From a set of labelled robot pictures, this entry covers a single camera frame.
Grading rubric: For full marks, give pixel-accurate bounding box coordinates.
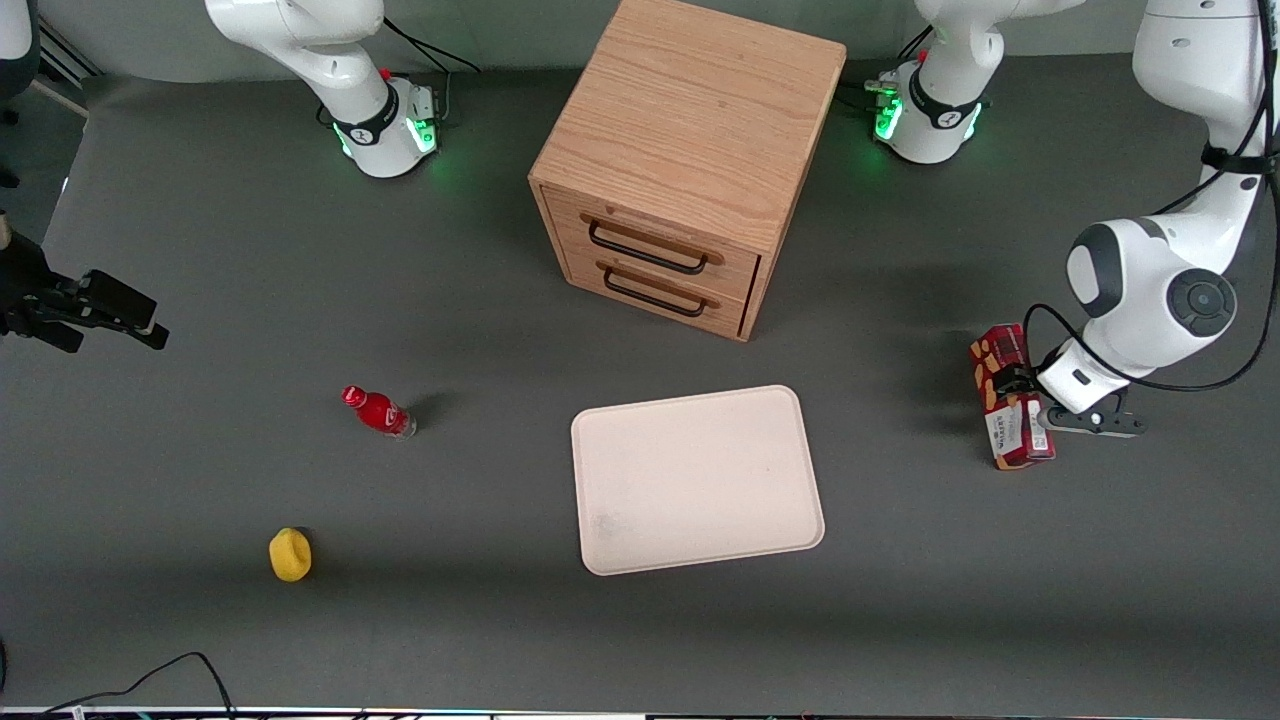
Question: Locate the red cookie box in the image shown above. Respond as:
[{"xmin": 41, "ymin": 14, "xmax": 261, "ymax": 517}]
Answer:
[{"xmin": 968, "ymin": 323, "xmax": 1057, "ymax": 472}]

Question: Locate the wooden drawer front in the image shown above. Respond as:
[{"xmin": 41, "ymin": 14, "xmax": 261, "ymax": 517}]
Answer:
[
  {"xmin": 563, "ymin": 246, "xmax": 753, "ymax": 339},
  {"xmin": 543, "ymin": 186, "xmax": 763, "ymax": 303}
]

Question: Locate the black drawer handle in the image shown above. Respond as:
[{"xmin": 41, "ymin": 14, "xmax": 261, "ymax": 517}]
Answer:
[
  {"xmin": 580, "ymin": 210, "xmax": 726, "ymax": 277},
  {"xmin": 596, "ymin": 258, "xmax": 721, "ymax": 319}
]

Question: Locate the wooden drawer cabinet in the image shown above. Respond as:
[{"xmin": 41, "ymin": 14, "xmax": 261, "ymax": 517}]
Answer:
[{"xmin": 528, "ymin": 0, "xmax": 848, "ymax": 343}]

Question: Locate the red soda bottle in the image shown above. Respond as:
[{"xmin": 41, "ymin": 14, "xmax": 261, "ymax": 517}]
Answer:
[{"xmin": 341, "ymin": 385, "xmax": 418, "ymax": 440}]

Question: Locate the yellow lemon toy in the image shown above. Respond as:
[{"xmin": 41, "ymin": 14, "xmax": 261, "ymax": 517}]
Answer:
[{"xmin": 268, "ymin": 527, "xmax": 313, "ymax": 584}]

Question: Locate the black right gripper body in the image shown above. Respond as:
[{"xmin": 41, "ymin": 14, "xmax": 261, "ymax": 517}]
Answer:
[{"xmin": 0, "ymin": 235, "xmax": 83, "ymax": 319}]

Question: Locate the black cable loop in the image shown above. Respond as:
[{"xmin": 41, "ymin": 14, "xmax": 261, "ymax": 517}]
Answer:
[{"xmin": 40, "ymin": 652, "xmax": 237, "ymax": 717}]

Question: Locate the cream rectangular tray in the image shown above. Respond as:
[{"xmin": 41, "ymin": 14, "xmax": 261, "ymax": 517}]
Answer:
[{"xmin": 570, "ymin": 385, "xmax": 827, "ymax": 578}]

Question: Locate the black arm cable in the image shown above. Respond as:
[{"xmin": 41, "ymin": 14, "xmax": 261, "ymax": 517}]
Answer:
[{"xmin": 1022, "ymin": 0, "xmax": 1280, "ymax": 393}]

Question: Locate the grey metal frame rail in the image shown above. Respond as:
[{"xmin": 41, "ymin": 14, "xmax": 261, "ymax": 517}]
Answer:
[{"xmin": 35, "ymin": 15, "xmax": 103, "ymax": 91}]

